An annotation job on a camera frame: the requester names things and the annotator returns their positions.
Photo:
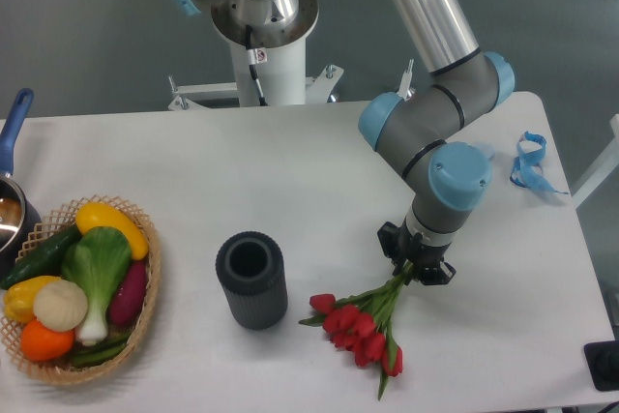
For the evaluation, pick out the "woven wicker basket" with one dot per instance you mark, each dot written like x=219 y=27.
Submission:
x=143 y=238

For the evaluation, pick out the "green beans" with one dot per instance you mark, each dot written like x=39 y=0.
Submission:
x=100 y=353

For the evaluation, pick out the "yellow bell pepper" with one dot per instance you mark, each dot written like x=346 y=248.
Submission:
x=19 y=298

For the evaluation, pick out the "black device at edge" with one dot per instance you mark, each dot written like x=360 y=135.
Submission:
x=602 y=361

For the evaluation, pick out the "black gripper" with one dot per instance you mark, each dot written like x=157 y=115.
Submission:
x=416 y=250

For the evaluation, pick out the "crumpled blue ribbon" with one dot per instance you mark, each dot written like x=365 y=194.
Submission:
x=527 y=171

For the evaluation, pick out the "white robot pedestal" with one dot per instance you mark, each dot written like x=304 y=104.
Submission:
x=263 y=76

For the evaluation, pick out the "blue handled saucepan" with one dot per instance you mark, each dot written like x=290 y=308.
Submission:
x=18 y=215

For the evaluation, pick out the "dark green cucumber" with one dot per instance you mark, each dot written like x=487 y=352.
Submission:
x=45 y=259

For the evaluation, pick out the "white garlic bulb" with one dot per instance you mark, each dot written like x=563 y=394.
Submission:
x=60 y=305

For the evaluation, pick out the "purple sweet potato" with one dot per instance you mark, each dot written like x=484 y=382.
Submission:
x=127 y=303

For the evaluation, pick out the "red tulip bouquet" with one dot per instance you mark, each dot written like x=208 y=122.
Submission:
x=362 y=324

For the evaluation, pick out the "orange fruit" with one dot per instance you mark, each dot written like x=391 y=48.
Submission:
x=40 y=344

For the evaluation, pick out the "green bok choy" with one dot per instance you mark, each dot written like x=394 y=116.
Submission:
x=98 y=264

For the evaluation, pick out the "dark grey ribbed vase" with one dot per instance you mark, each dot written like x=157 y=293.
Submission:
x=250 y=269

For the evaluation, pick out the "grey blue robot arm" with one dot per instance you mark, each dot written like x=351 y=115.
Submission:
x=413 y=133

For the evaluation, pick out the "white frame bar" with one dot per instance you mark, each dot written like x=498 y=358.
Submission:
x=602 y=166

